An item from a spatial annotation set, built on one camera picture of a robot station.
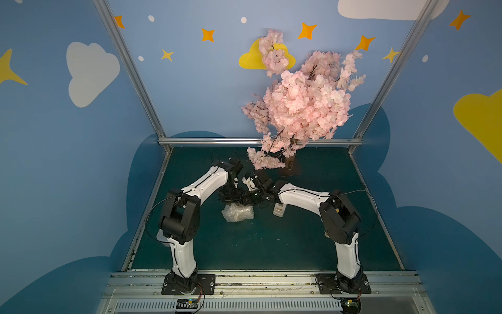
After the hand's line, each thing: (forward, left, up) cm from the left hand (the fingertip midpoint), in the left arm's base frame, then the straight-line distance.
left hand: (237, 201), depth 90 cm
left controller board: (-39, +16, -10) cm, 44 cm away
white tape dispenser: (-2, -20, -4) cm, 21 cm away
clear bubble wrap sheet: (-6, +1, +1) cm, 6 cm away
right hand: (0, -2, 0) cm, 2 cm away
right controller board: (-38, -46, -10) cm, 61 cm away
